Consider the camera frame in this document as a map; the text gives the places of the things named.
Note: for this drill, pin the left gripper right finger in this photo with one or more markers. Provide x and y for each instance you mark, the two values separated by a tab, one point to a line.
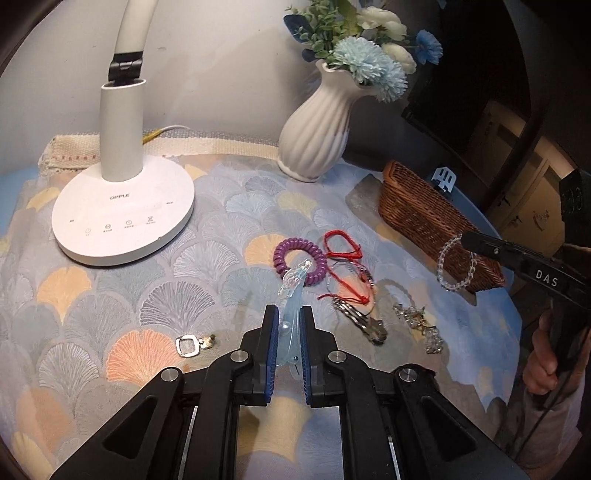
322	387

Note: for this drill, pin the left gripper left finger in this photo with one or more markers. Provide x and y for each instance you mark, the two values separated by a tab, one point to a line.
256	383

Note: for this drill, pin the light blue hair clip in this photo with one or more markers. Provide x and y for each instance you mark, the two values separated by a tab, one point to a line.
291	301

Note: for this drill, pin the person's right hand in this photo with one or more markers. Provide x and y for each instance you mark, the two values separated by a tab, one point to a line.
539	375

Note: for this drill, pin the gold square earring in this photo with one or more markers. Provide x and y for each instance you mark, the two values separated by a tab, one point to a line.
189	345

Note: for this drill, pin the silver hair clip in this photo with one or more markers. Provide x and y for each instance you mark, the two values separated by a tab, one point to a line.
373	329

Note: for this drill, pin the brown wicker basket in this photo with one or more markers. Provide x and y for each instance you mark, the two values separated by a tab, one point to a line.
412	207

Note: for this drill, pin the patterned fan-motif table cloth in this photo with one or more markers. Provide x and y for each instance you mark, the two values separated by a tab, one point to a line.
78	342

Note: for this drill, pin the white desk lamp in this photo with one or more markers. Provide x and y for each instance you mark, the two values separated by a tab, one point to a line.
129	204

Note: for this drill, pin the white ribbed ceramic vase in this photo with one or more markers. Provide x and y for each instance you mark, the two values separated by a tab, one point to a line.
315	136

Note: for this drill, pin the blue white artificial flowers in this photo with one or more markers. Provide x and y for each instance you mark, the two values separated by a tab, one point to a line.
365	39

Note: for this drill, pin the white metal bracket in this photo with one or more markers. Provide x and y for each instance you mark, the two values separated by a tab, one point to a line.
444	179

